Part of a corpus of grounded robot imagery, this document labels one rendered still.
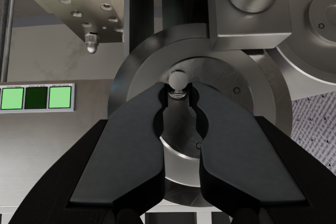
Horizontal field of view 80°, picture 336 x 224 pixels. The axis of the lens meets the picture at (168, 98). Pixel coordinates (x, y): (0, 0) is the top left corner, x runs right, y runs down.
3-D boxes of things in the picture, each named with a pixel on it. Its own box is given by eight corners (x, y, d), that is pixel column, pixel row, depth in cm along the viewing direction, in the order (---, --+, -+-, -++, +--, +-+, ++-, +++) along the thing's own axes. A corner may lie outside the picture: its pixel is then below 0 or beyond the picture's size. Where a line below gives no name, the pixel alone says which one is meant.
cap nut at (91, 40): (96, 33, 50) (96, 50, 49) (101, 39, 54) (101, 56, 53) (82, 33, 50) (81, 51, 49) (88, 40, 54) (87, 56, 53)
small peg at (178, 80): (195, 82, 12) (176, 97, 11) (191, 91, 14) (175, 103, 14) (180, 64, 12) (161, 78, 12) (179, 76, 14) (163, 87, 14)
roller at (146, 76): (266, 32, 16) (286, 183, 14) (210, 90, 42) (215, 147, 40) (123, 41, 16) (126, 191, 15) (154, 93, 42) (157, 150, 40)
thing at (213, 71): (217, 185, 13) (127, 119, 14) (211, 177, 15) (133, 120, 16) (277, 93, 14) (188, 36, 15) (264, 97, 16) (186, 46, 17)
